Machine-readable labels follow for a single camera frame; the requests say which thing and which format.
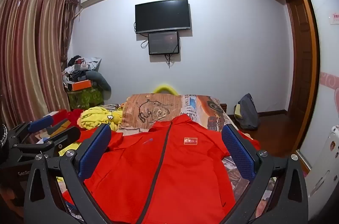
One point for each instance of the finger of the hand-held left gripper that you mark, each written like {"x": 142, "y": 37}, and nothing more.
{"x": 39, "y": 123}
{"x": 67, "y": 134}

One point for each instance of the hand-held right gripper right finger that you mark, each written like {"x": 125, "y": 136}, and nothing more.
{"x": 238, "y": 152}

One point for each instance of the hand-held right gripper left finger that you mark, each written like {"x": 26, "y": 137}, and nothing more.
{"x": 95, "y": 152}

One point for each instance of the red zip jacket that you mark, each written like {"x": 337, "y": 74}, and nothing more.
{"x": 159, "y": 173}

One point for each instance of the pile of clothes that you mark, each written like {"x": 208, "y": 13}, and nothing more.
{"x": 76, "y": 73}

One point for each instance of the cardboard box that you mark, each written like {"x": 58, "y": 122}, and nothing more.
{"x": 54, "y": 130}

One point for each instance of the red fuzzy cloth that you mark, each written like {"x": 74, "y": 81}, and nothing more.
{"x": 74, "y": 115}

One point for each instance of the yellow cartoon print garment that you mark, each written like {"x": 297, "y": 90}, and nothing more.
{"x": 92, "y": 118}

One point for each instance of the green patterned cloth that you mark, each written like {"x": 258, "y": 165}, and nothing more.
{"x": 84, "y": 99}

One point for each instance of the grey backpack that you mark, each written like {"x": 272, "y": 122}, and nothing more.
{"x": 249, "y": 112}

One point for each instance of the grey striped cloth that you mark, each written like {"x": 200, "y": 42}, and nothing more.
{"x": 112, "y": 107}

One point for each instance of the orange box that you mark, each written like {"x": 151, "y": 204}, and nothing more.
{"x": 82, "y": 85}

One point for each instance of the grey cushion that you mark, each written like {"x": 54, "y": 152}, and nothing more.
{"x": 102, "y": 81}

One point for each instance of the printed blanket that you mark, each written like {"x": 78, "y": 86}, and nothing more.
{"x": 148, "y": 107}

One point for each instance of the striped brown curtain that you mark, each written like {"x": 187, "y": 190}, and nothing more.
{"x": 31, "y": 54}

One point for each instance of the white appliance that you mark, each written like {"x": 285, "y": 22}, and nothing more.
{"x": 325, "y": 160}

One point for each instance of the wooden door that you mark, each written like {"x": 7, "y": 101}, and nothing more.
{"x": 299, "y": 54}

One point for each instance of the small black monitor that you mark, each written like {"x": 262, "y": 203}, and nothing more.
{"x": 163, "y": 43}

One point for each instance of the black wall television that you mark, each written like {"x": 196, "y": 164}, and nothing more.
{"x": 163, "y": 14}

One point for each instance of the small white wall sign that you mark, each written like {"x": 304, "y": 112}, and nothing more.
{"x": 334, "y": 18}

